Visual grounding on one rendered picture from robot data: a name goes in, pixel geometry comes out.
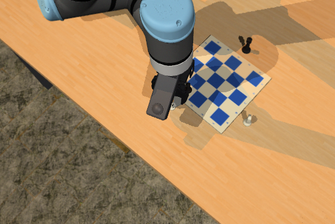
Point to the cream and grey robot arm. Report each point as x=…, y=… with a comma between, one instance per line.
x=168, y=26

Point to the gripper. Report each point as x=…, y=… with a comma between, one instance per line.
x=181, y=94

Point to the blue and cream chessboard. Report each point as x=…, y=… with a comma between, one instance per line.
x=223, y=83

